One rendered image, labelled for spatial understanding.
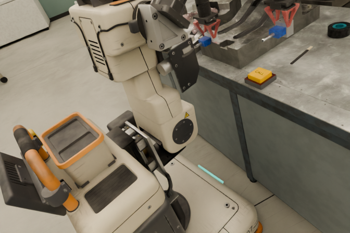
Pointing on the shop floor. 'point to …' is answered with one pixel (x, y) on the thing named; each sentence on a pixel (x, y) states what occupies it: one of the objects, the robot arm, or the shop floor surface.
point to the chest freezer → (21, 16)
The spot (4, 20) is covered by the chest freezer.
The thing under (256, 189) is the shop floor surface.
